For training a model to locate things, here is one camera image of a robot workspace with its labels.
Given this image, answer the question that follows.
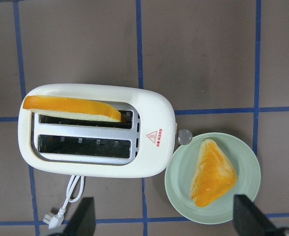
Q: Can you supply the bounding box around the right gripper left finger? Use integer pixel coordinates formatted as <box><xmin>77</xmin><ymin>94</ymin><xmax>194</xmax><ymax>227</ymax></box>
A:
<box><xmin>61</xmin><ymin>197</ymin><xmax>96</xmax><ymax>236</ymax></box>

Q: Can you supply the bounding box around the white two-slot toaster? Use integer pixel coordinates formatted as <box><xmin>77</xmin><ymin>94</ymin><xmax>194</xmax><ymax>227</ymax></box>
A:
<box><xmin>17</xmin><ymin>84</ymin><xmax>177</xmax><ymax>178</ymax></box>

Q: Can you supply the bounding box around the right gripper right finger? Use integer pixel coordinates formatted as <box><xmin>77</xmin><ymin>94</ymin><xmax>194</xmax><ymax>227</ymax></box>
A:
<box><xmin>233</xmin><ymin>194</ymin><xmax>289</xmax><ymax>236</ymax></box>

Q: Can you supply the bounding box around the bread slice in toaster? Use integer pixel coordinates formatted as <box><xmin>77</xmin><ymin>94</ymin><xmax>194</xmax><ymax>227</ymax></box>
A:
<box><xmin>23</xmin><ymin>95</ymin><xmax>121</xmax><ymax>122</ymax></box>

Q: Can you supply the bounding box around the toasted bread on plate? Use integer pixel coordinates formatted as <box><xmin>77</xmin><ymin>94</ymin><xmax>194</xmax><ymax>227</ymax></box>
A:
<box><xmin>190</xmin><ymin>139</ymin><xmax>238</xmax><ymax>207</ymax></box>

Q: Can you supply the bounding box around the light green plate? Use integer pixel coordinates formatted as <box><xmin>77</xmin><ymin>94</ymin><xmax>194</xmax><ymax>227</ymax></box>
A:
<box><xmin>165</xmin><ymin>132</ymin><xmax>261</xmax><ymax>224</ymax></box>

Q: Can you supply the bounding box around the white toaster power cord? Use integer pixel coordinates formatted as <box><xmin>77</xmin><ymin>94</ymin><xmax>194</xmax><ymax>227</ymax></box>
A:
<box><xmin>42</xmin><ymin>175</ymin><xmax>85</xmax><ymax>230</ymax></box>

